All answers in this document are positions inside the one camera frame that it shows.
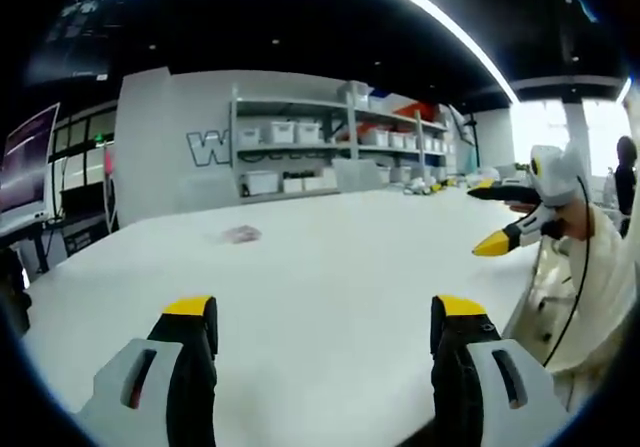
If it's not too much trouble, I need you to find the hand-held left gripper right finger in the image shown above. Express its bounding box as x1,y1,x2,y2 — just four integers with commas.
430,294,571,447

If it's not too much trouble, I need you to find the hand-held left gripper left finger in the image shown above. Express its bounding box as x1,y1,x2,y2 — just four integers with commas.
77,295,220,447

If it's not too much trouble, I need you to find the person's right hand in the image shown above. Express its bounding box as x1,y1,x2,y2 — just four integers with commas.
549,200,590,242

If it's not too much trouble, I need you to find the clutter of small tools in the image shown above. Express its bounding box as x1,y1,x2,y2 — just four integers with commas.
399,165,531,199

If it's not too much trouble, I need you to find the person's cream coat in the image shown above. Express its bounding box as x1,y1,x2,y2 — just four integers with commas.
504,239,581,368

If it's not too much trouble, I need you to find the grey metal shelf unit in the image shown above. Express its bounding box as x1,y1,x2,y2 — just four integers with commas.
228,80,454,204

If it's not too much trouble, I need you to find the black chair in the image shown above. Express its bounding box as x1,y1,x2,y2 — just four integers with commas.
0,246,32,341

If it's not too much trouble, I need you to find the ceiling light strip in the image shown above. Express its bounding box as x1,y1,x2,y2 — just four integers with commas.
344,0,521,102

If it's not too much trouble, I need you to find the row of white storage boxes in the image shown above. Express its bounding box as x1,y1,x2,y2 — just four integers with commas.
237,119,449,194

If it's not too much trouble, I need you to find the computer monitor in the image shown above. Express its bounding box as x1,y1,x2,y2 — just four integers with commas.
0,101,62,231

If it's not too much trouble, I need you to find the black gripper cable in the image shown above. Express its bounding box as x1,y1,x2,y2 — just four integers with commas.
543,174,592,369

